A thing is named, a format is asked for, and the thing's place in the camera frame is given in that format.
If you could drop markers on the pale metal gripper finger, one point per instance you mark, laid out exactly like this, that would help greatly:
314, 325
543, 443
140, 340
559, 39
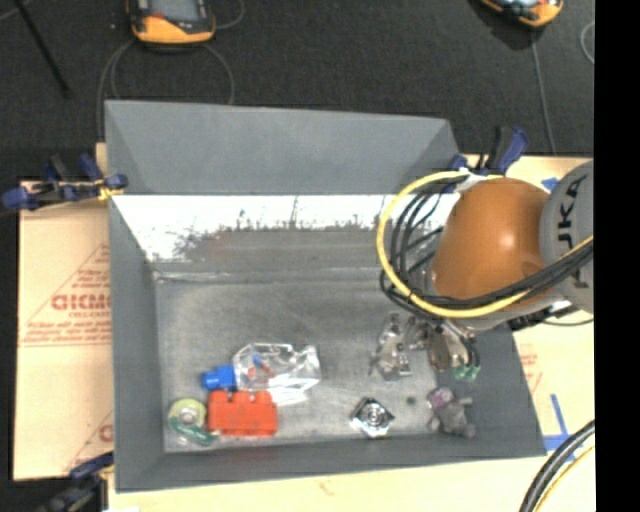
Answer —
391, 331
395, 364

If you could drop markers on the shiny round metal piece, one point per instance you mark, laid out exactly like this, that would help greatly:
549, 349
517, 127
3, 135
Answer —
372, 416

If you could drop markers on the grey and purple toy animal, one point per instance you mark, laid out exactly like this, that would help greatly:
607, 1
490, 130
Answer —
450, 412

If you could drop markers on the grey metal bin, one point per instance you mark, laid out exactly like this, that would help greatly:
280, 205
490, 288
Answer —
280, 300

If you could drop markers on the clear plastic bottle, blue cap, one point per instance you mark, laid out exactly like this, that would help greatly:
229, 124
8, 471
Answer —
275, 367

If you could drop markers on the red toy brick block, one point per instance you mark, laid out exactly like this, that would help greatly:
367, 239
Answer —
242, 414

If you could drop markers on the green tape dispenser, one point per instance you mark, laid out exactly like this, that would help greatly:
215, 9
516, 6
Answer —
186, 417

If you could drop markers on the brown cardboard board, red print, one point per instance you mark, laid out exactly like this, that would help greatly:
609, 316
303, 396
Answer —
60, 360

